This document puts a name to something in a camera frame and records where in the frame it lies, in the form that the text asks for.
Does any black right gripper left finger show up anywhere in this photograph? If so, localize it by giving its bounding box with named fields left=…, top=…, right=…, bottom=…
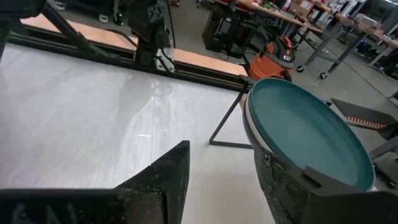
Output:
left=0, top=139, right=191, bottom=224

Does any white glossy table sheet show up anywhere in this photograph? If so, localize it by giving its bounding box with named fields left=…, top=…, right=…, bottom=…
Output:
left=0, top=43, right=276, bottom=224

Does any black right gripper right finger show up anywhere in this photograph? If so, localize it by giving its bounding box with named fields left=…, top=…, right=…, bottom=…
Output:
left=253, top=145, right=398, bottom=224

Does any orange shop vacuum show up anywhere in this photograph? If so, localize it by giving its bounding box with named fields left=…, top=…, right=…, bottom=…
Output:
left=248, top=36, right=296, bottom=82

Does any black equipment cabinet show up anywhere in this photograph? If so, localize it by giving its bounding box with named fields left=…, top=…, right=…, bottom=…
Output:
left=201, top=9, right=259, bottom=57

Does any wooden workbench with castors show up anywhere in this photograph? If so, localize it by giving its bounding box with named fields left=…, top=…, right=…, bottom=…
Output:
left=236, top=0, right=398, bottom=80

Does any dark teal plate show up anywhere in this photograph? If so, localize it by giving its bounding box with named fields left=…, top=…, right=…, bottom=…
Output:
left=245, top=77, right=376, bottom=192

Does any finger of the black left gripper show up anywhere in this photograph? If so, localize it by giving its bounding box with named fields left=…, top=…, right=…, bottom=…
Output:
left=369, top=133, right=398, bottom=189
left=331, top=98, right=398, bottom=133

